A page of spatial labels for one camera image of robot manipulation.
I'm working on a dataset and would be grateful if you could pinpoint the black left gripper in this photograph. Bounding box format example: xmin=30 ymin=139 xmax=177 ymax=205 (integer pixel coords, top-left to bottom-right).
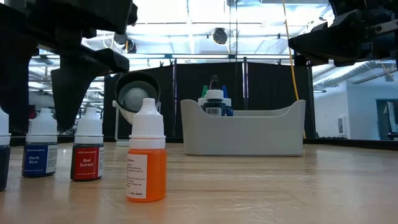
xmin=0 ymin=0 xmax=139 ymax=135

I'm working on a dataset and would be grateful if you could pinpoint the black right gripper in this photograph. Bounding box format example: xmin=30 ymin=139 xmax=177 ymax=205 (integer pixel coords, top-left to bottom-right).
xmin=287 ymin=0 xmax=398 ymax=67

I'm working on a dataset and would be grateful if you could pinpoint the large blue food coloring bottle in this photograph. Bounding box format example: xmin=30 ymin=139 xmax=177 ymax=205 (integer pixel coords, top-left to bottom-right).
xmin=221 ymin=85 xmax=234 ymax=118

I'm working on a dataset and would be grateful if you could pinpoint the grey plastic bin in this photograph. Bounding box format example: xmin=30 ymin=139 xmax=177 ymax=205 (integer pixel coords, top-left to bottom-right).
xmin=180 ymin=98 xmax=307 ymax=157

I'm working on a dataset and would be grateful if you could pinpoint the large black food coloring bottle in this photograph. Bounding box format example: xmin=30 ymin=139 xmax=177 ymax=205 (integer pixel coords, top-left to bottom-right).
xmin=201 ymin=75 xmax=227 ymax=118

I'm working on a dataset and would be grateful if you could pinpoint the large green food coloring bottle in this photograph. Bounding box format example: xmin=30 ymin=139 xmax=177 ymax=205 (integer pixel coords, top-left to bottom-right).
xmin=197 ymin=85 xmax=209 ymax=108

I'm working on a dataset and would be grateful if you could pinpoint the small dark blue coloring bottle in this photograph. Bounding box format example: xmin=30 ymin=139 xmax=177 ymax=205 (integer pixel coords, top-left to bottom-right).
xmin=21 ymin=108 xmax=59 ymax=179

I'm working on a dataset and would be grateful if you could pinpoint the small black food coloring bottle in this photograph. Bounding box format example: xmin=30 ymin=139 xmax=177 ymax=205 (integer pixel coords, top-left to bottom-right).
xmin=0 ymin=106 xmax=12 ymax=193

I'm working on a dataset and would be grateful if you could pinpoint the small red food coloring bottle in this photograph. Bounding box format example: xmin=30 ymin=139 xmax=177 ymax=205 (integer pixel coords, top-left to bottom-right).
xmin=70 ymin=106 xmax=105 ymax=182

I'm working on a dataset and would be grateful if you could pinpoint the small orange food coloring bottle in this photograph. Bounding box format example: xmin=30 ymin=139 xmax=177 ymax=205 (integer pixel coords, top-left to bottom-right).
xmin=126 ymin=98 xmax=168 ymax=203

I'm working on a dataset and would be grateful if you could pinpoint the black curtain partition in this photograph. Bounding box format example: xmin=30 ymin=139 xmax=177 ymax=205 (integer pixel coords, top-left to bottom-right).
xmin=103 ymin=58 xmax=315 ymax=144

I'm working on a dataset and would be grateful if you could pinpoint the black ceiling spotlight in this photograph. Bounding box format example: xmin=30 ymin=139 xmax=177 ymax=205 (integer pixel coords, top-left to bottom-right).
xmin=212 ymin=27 xmax=228 ymax=45
xmin=125 ymin=38 xmax=138 ymax=54
xmin=112 ymin=32 xmax=129 ymax=45

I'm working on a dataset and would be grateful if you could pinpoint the silver spotlight lamp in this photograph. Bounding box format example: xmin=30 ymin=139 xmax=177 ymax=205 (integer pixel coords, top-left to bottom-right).
xmin=112 ymin=70 xmax=162 ymax=147

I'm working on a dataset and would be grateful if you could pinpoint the dark glass door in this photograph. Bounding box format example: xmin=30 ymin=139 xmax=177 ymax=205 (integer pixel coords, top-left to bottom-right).
xmin=375 ymin=98 xmax=398 ymax=141

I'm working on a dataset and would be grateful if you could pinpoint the yellow cable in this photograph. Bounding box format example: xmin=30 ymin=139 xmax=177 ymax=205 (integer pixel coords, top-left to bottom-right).
xmin=281 ymin=0 xmax=307 ymax=139

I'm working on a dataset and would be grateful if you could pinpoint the white wall box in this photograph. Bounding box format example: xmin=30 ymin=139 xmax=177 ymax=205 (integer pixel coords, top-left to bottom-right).
xmin=338 ymin=115 xmax=348 ymax=136

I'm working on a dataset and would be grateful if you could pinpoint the black metal table frame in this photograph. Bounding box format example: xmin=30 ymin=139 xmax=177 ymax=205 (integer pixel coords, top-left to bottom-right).
xmin=9 ymin=134 xmax=398 ymax=152

